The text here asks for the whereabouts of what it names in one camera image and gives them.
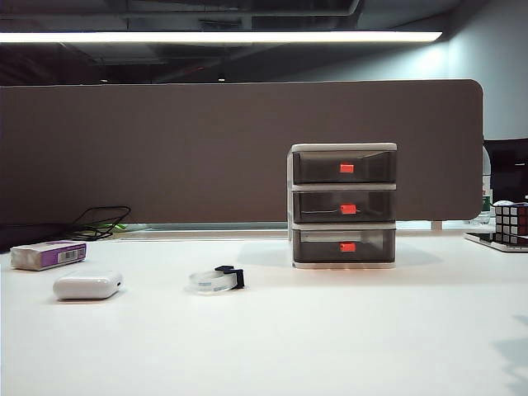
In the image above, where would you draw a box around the smoky grey drawer red handle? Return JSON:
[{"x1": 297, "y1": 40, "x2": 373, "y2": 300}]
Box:
[
  {"x1": 292, "y1": 229, "x2": 398, "y2": 264},
  {"x1": 292, "y1": 150, "x2": 398, "y2": 185},
  {"x1": 292, "y1": 190, "x2": 398, "y2": 224}
]

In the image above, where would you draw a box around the brown desk partition panel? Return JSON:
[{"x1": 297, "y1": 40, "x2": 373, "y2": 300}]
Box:
[{"x1": 0, "y1": 78, "x2": 484, "y2": 226}]

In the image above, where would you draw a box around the long ceiling light strip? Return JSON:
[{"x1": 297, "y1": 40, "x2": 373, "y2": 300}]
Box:
[{"x1": 0, "y1": 30, "x2": 444, "y2": 44}]

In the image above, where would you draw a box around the white earbuds charging case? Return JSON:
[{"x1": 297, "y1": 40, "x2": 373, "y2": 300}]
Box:
[{"x1": 52, "y1": 269, "x2": 125, "y2": 301}]

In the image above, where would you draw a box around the clear bottle green label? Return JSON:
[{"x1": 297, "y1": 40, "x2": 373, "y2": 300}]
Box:
[{"x1": 480, "y1": 147, "x2": 495, "y2": 216}]

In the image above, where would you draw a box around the purple white tissue pack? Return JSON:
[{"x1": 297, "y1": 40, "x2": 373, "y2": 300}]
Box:
[{"x1": 9, "y1": 240, "x2": 88, "y2": 272}]

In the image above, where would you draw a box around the white flat tablet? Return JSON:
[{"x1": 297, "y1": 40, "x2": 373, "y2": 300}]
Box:
[{"x1": 463, "y1": 230, "x2": 528, "y2": 253}]

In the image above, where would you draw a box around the black computer monitor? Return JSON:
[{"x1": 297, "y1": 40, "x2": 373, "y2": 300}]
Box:
[{"x1": 483, "y1": 139, "x2": 528, "y2": 204}]

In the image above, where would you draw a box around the black Rubik's cube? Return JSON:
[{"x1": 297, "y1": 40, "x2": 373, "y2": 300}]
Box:
[{"x1": 490, "y1": 200, "x2": 528, "y2": 237}]

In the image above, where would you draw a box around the white plastic drawer cabinet frame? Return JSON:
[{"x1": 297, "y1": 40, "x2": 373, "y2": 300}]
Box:
[{"x1": 286, "y1": 142, "x2": 399, "y2": 271}]

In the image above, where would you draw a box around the black cable bundle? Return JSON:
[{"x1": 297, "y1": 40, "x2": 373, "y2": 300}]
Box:
[{"x1": 65, "y1": 205, "x2": 132, "y2": 242}]

